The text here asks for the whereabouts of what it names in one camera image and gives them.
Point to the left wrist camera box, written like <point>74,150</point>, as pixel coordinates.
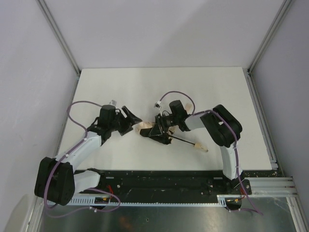
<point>113,103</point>

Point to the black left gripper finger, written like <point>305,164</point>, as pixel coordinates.
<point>130,118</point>
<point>123,131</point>

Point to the beige folding umbrella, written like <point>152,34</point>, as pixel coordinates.
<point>178,114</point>

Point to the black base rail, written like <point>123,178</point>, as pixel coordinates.
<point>171,186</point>

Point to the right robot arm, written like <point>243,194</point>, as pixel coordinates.
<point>221,125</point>

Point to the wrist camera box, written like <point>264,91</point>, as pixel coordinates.
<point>113,103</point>
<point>158,105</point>

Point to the grey slotted cable duct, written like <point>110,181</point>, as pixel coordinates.
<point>104,200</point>

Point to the aluminium corner post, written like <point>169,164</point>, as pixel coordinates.
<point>58,35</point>
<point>271,32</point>

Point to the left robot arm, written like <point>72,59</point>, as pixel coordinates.
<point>57,181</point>

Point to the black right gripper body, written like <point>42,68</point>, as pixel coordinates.
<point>160,126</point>

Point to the left aluminium corner post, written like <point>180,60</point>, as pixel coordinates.
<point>58,35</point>

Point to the right aluminium corner post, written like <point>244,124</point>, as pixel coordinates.
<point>271,32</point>

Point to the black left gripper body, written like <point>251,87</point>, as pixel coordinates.
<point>124,121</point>

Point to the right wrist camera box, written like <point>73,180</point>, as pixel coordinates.
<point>158,105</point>

